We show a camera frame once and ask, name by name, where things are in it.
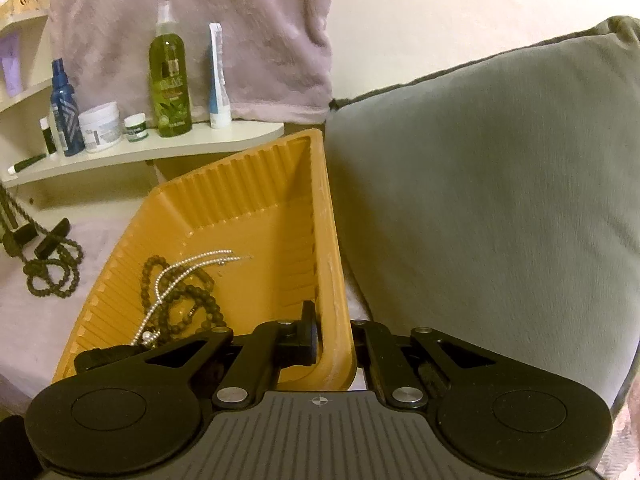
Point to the blue spray bottle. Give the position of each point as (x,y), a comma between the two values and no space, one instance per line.
(66,115)

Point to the cream corner shelf unit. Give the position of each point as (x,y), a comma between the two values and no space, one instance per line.
(235,135)

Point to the white and blue tube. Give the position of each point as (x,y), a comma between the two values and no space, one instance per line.
(218,90)

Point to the purple tube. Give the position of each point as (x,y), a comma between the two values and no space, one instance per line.
(11,67)

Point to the grey-green pillow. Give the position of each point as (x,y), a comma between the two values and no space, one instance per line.
(475,185)

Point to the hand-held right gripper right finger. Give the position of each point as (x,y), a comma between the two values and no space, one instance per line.
(372,347)

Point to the small tan box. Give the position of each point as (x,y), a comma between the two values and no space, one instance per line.
(27,1)

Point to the dark round-ended object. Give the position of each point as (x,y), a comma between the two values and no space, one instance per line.
(20,237)

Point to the orange ribbed plastic tray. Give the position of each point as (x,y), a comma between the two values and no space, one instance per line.
(250,230)

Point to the pink fleece towel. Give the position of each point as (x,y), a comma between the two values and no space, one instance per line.
(240,35)

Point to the dark green tube white cap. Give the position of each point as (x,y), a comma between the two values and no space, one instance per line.
(27,163)

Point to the patterned pink cloth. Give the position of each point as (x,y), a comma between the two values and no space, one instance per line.
(630,430)

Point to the green spray bottle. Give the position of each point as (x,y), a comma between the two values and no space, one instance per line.
(170,90)

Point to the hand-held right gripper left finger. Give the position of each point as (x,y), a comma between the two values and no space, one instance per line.
(309,332)

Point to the black stick-shaped object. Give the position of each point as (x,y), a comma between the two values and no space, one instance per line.
(52,237)

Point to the white cream jar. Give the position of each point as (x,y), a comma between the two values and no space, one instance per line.
(100,130)

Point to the small green and white jar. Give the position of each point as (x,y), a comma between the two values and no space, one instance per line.
(135,129)

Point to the small black white tube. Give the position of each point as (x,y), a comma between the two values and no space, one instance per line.
(48,137)

